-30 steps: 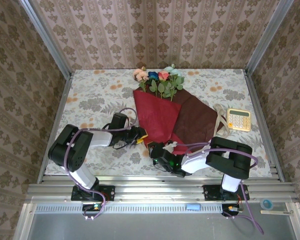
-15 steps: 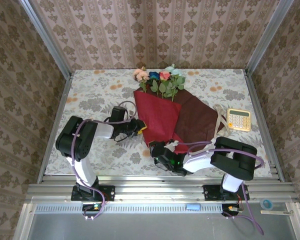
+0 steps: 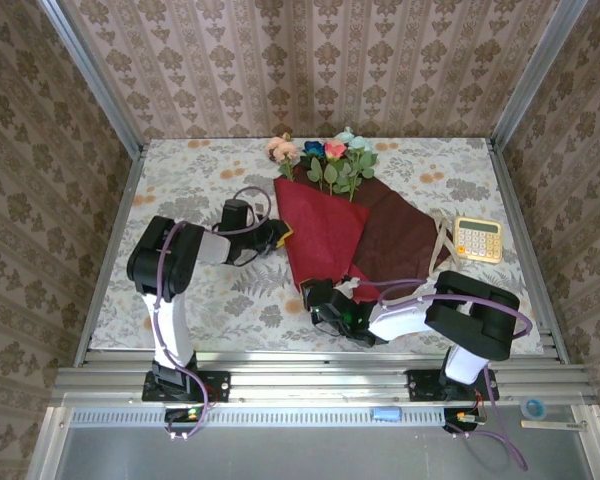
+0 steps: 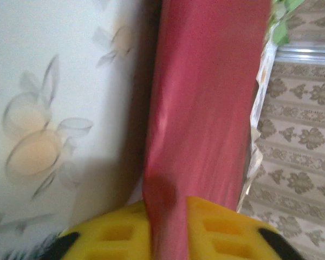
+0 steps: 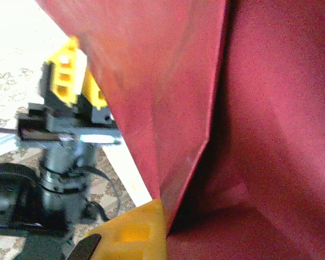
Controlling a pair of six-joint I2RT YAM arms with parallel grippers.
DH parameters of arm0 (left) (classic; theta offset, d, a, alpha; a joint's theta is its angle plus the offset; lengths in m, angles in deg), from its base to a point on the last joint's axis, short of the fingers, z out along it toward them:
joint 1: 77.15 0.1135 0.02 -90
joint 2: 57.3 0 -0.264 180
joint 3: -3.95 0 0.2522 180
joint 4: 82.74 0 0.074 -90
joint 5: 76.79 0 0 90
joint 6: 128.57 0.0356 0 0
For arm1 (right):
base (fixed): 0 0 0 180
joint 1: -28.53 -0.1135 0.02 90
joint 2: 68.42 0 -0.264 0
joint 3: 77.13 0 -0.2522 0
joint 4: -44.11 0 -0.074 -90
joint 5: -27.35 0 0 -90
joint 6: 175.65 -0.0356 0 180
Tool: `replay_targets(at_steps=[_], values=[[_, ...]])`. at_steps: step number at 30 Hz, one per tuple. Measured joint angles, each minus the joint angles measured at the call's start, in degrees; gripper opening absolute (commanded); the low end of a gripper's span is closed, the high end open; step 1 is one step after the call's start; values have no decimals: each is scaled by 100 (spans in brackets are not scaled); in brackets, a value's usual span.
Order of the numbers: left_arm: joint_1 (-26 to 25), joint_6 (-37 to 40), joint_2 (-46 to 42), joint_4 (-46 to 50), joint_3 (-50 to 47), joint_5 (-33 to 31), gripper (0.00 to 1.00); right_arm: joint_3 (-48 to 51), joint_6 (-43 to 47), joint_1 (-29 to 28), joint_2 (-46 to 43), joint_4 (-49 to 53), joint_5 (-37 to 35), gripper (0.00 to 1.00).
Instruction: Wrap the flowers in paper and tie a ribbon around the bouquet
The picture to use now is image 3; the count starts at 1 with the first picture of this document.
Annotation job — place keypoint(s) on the red wrapping paper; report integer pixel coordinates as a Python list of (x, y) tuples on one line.
[(320, 225)]

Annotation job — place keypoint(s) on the dark blue fake rose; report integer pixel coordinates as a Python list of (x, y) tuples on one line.
[(312, 148)]

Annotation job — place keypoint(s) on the pink fake rose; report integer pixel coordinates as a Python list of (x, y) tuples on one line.
[(335, 148)]

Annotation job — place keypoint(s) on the beige ribbon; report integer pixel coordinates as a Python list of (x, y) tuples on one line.
[(440, 225)]

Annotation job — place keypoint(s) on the light blue fake flower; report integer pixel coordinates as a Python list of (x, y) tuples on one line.
[(357, 142)]

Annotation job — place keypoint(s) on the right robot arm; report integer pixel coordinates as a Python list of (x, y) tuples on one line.
[(475, 310)]

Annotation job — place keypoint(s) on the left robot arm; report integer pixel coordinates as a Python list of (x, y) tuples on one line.
[(170, 320)]

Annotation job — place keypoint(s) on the floral table cover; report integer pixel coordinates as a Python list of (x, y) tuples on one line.
[(205, 165)]

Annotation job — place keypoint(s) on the yellow calculator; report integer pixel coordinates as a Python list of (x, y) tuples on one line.
[(480, 240)]

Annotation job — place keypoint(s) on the grey metal shelf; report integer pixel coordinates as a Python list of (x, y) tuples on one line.
[(305, 455)]

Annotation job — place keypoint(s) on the black connector module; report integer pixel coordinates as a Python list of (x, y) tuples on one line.
[(455, 417), (180, 415)]

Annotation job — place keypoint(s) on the blue tape roll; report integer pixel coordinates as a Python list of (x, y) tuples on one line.
[(527, 406)]

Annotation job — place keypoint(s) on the flat wooden stick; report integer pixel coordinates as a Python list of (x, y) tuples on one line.
[(550, 425)]

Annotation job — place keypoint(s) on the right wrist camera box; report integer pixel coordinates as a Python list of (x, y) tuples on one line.
[(347, 289)]

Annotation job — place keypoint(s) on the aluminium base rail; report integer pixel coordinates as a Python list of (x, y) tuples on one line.
[(320, 380)]

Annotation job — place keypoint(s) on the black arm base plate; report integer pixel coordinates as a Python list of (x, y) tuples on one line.
[(422, 387), (215, 385)]

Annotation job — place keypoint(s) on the aluminium table side rail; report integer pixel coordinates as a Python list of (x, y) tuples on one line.
[(518, 225), (114, 250)]

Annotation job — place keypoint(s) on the aluminium frame post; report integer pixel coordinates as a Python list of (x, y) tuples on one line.
[(536, 75), (96, 85)]

